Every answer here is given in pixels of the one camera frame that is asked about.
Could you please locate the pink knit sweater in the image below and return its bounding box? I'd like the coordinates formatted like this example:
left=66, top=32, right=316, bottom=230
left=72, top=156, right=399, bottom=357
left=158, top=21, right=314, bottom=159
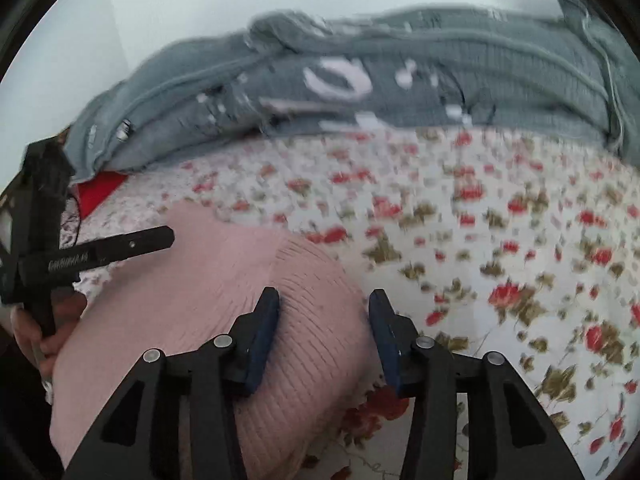
left=50, top=202, right=373, bottom=479

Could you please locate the person's left hand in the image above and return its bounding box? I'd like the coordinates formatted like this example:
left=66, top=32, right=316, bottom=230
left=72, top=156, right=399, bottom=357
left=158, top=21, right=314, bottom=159
left=10, top=287, right=88, bottom=382

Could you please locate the red cloth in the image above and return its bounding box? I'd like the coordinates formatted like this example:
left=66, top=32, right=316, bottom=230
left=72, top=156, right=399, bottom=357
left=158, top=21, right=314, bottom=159
left=76, top=171, right=128, bottom=220

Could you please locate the floral bed sheet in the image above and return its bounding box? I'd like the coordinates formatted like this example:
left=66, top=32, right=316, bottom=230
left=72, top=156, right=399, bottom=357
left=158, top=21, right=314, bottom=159
left=82, top=129, right=639, bottom=479

